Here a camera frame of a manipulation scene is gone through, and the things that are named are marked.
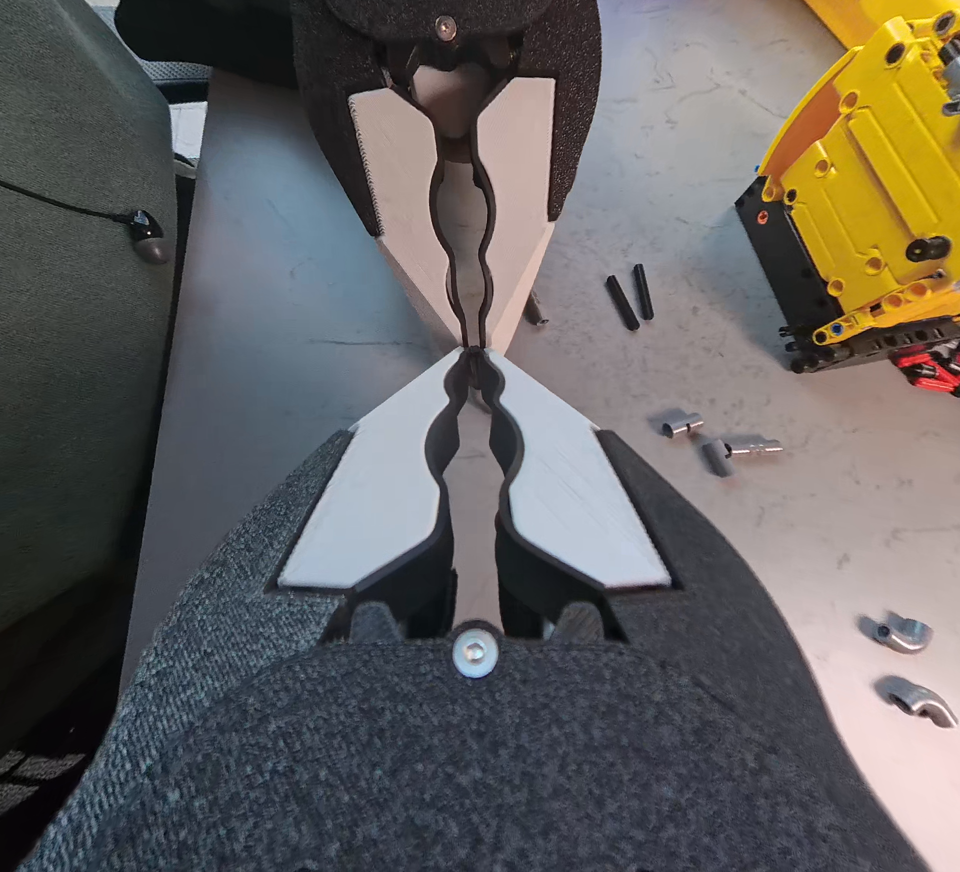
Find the black mesh office chair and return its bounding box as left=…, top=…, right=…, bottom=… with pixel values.
left=138, top=58, right=213, bottom=183

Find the pile of black red pins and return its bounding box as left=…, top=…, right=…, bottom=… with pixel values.
left=888, top=350, right=960, bottom=396

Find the yellow lego robot model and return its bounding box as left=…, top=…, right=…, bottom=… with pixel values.
left=733, top=13, right=960, bottom=374

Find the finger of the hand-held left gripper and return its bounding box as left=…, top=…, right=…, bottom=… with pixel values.
left=474, top=77, right=558, bottom=349
left=347, top=86, right=472, bottom=349

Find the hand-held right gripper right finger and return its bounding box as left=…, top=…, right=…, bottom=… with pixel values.
left=483, top=349, right=674, bottom=640

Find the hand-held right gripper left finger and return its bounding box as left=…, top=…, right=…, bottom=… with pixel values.
left=276, top=348, right=470, bottom=640

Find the black wired earphone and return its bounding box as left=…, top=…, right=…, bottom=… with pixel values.
left=0, top=178, right=166, bottom=265

